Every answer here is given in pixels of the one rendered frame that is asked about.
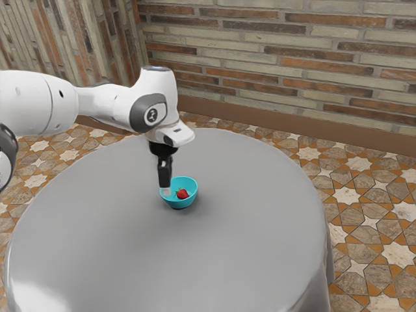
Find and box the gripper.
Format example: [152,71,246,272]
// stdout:
[148,141,179,196]

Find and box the teal bowl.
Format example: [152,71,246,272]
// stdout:
[159,175,199,210]

